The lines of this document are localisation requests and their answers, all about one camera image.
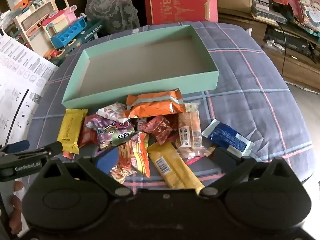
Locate red cardboard box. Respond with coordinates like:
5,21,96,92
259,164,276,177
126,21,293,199
142,0,218,25

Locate cream pink toy kitchen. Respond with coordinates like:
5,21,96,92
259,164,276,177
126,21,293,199
12,0,78,53

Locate clear cake packet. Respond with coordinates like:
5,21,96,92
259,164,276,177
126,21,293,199
175,101,208,158

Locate pink red snack packet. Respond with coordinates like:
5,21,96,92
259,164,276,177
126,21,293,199
77,115,100,148

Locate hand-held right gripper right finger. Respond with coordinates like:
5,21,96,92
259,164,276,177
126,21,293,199
199,146,293,198

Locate person's left hand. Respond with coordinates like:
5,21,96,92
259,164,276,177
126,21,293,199
8,179,27,234

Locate yellow bar packet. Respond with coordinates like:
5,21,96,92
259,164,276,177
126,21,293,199
147,141,205,195

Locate orange chip packet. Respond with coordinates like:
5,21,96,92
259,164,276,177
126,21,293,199
110,132,151,183

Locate grey plaid blanket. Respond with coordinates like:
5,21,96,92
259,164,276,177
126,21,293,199
15,21,315,195

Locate green cardboard box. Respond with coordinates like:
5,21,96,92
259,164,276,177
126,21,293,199
61,24,220,109

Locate white instruction sheet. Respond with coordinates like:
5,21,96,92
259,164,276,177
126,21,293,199
0,34,59,148

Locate yellow snack packet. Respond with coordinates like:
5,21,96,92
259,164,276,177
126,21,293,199
57,109,88,155

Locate grey lace cloth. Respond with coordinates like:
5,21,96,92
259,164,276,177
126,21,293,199
86,0,148,34

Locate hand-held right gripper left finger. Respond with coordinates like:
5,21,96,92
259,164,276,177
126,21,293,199
37,146,134,198

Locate black cable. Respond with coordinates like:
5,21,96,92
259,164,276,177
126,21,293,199
279,22,287,79

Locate dark green toy box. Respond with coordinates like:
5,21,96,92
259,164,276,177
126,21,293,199
62,20,105,55

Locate blue white snack packet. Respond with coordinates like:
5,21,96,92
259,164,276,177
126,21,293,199
201,119,255,158

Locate wooden cabinet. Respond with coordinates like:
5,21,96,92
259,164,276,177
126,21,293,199
217,7,320,93

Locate white floral snack packet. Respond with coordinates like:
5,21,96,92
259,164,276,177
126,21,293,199
97,102,130,120

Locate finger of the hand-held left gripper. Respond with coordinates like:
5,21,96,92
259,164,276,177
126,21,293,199
0,140,30,153
32,141,63,160

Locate red foil candy packet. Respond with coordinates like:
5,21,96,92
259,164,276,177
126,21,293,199
139,116,173,143

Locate clear plastic case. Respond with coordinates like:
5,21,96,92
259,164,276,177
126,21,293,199
251,0,295,25

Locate purple candy bag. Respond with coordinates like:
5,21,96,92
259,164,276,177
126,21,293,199
91,116,137,148

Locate blue toy rack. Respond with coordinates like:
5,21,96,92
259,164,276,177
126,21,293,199
50,15,88,49

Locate orange packet with grey stripe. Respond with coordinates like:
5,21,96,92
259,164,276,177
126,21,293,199
125,88,187,118

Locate pink toy box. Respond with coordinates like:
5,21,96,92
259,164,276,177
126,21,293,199
291,0,320,32

